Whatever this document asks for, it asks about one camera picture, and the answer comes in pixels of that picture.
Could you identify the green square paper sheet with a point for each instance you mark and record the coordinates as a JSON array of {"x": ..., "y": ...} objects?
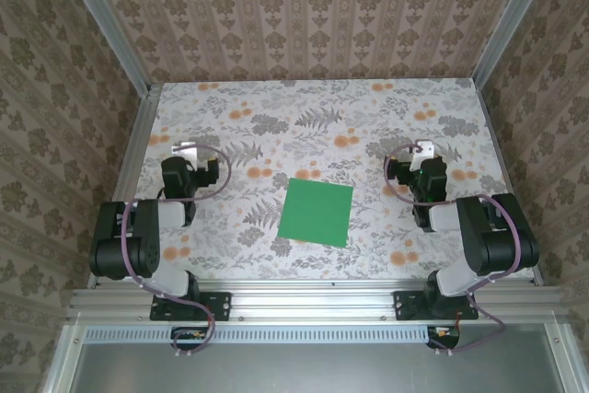
[{"x": 315, "y": 213}]

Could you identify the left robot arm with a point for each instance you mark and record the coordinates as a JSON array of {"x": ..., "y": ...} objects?
[{"x": 110, "y": 255}]

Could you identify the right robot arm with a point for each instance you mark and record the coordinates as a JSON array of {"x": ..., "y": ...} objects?
[{"x": 501, "y": 246}]

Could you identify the floral patterned table cover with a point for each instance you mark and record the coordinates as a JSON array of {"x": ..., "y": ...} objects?
[{"x": 276, "y": 112}]

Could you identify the grey metal panel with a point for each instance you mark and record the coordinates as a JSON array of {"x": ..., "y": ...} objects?
[{"x": 299, "y": 370}]

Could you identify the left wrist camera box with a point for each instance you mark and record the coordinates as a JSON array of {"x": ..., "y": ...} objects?
[{"x": 191, "y": 153}]

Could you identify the aluminium table side rail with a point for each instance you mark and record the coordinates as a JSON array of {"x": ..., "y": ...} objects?
[
  {"x": 499, "y": 153},
  {"x": 138, "y": 144}
]

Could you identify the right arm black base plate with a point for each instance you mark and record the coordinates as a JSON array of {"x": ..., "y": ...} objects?
[{"x": 405, "y": 305}]

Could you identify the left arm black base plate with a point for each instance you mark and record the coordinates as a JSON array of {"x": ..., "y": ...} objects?
[{"x": 218, "y": 305}]

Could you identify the long aluminium base rail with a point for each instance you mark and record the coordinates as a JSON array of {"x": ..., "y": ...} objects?
[{"x": 313, "y": 303}]

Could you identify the aluminium frame post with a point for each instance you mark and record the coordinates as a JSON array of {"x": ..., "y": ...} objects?
[
  {"x": 106, "y": 29},
  {"x": 511, "y": 15}
]

